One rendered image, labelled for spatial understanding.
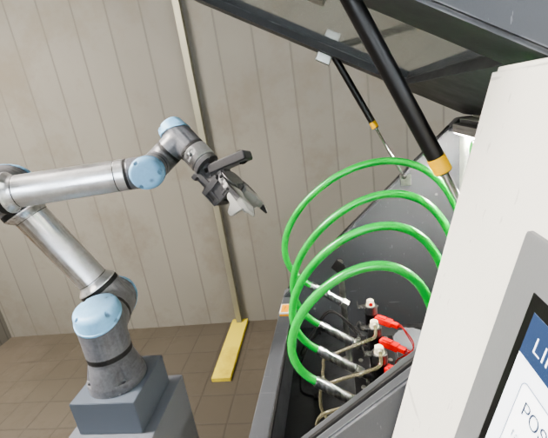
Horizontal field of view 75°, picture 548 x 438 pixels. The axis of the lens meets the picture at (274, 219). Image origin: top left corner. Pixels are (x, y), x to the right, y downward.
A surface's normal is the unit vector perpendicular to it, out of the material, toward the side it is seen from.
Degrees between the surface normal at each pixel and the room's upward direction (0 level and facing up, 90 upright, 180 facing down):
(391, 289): 90
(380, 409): 90
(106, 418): 90
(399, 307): 90
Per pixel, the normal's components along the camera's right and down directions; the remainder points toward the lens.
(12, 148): -0.10, 0.31
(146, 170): 0.18, 0.27
